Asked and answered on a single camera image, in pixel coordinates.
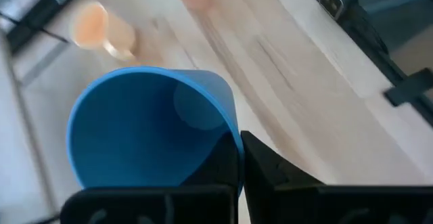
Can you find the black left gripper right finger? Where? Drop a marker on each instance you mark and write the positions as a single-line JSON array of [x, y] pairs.
[[270, 183]]

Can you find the cream ceramic mug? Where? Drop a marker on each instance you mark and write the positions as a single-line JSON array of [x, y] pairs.
[[118, 31]]

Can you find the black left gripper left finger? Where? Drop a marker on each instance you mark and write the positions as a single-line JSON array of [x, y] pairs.
[[223, 170]]

